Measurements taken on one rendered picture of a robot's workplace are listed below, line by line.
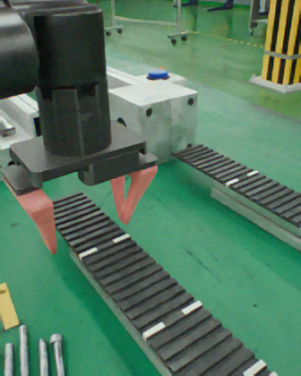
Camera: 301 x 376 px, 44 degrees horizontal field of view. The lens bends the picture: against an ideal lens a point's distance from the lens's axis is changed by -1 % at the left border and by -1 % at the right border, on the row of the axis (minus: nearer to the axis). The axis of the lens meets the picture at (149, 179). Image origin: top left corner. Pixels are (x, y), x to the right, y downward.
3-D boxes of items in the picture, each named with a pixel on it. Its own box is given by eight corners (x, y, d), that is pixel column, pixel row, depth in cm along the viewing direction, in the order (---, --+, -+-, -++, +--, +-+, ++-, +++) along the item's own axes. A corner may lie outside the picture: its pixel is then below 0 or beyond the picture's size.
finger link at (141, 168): (65, 222, 39) (52, 138, 34) (124, 200, 42) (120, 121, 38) (96, 258, 34) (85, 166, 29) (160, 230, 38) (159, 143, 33)
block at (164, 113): (207, 148, 60) (210, 89, 55) (141, 170, 54) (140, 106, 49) (172, 131, 66) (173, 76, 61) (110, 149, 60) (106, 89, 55)
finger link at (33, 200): (17, 240, 36) (-5, 153, 32) (83, 215, 40) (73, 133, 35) (42, 281, 32) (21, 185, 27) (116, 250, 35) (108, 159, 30)
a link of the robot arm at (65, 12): (117, -7, 26) (72, -9, 30) (29, 0, 22) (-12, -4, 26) (123, 89, 30) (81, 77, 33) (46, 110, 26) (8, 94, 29)
